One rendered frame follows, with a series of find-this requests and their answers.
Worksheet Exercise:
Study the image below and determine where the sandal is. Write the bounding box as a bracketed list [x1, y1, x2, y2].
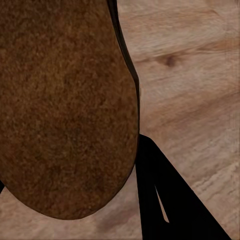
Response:
[0, 0, 140, 221]

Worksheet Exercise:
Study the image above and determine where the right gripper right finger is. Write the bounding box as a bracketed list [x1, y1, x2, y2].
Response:
[135, 134, 232, 240]

